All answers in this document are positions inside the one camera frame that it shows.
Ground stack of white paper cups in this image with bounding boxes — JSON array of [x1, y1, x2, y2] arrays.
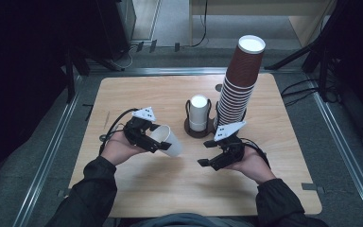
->
[[188, 94, 210, 132]]

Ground light wooden furniture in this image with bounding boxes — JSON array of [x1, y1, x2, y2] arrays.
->
[[188, 0, 337, 48]]

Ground person's left hand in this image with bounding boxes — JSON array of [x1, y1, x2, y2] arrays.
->
[[100, 130, 148, 166]]

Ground black floor cables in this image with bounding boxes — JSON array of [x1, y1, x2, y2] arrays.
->
[[280, 78, 339, 108]]

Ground single white paper cup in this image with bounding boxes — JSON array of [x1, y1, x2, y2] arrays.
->
[[149, 124, 184, 158]]

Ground black cabinet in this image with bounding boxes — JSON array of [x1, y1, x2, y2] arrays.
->
[[95, 0, 137, 61]]

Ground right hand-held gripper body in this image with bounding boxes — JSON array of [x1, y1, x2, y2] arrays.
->
[[213, 120, 249, 172]]

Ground metal floor rail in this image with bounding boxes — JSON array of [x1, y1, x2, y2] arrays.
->
[[86, 66, 304, 77], [11, 75, 84, 227], [303, 71, 363, 227]]

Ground black hanging cable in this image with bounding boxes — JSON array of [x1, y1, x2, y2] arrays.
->
[[190, 0, 210, 49]]

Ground white floor cable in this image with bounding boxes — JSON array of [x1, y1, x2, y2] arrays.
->
[[112, 44, 140, 72]]

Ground person's torso, grey-blue clothing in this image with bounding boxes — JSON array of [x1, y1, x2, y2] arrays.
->
[[116, 212, 261, 227]]

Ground black tripod stand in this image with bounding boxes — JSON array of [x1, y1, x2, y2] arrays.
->
[[264, 0, 341, 102]]

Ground left hand-held gripper black cable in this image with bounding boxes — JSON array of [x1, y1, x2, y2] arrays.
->
[[98, 108, 140, 155]]

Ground right hand-held gripper black cable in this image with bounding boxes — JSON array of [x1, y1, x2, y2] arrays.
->
[[238, 137, 271, 168]]

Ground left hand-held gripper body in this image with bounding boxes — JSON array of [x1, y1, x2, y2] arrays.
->
[[122, 106, 160, 154]]

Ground stack of brown ribbed cups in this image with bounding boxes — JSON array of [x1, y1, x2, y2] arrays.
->
[[216, 34, 267, 131]]

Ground hand-held gripper black cable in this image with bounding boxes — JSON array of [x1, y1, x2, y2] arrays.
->
[[98, 108, 140, 155], [238, 137, 271, 168]]

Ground person's right hand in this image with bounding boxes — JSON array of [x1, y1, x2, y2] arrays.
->
[[223, 146, 279, 185]]

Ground black stand leg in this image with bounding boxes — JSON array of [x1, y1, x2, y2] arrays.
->
[[63, 46, 92, 104]]

